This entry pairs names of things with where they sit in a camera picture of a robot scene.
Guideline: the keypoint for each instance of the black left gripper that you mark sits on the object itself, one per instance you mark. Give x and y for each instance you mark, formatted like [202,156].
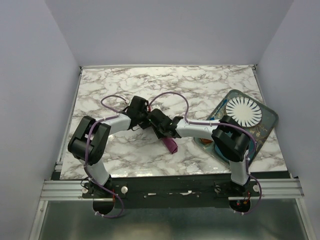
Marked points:
[145,124]

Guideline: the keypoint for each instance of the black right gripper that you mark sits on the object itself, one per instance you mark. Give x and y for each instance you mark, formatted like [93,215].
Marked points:
[158,134]

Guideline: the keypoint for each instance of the purple cloth napkin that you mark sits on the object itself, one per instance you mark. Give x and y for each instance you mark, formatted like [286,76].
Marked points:
[170,144]

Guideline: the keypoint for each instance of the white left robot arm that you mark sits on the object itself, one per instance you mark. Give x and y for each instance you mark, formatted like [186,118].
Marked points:
[90,138]

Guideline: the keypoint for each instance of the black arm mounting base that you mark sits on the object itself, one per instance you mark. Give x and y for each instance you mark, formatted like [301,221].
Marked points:
[179,191]

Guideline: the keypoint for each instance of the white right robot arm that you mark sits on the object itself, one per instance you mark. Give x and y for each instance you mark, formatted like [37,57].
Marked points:
[232,140]

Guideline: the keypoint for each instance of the orange patterned mug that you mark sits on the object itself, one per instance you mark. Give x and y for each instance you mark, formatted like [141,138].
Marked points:
[205,141]

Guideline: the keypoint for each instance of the blue plastic fork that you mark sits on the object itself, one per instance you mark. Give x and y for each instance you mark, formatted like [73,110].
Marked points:
[217,109]

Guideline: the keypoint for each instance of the green floral serving tray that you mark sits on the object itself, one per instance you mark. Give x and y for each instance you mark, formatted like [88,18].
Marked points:
[261,131]

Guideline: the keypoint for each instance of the white blue striped plate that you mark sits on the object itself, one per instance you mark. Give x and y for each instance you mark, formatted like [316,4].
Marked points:
[245,111]

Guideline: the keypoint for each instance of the teal square plate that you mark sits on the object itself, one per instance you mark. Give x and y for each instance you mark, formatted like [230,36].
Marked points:
[222,158]

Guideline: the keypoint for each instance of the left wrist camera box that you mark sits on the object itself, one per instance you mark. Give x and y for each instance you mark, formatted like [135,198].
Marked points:
[138,106]

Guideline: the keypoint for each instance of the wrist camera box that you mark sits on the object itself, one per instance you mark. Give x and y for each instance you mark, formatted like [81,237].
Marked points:
[138,106]
[158,118]

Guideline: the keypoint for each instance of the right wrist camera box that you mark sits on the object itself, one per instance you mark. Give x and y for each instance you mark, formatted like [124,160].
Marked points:
[158,118]

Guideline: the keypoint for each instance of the aluminium frame rail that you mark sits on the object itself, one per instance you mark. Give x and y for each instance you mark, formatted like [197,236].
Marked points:
[71,190]

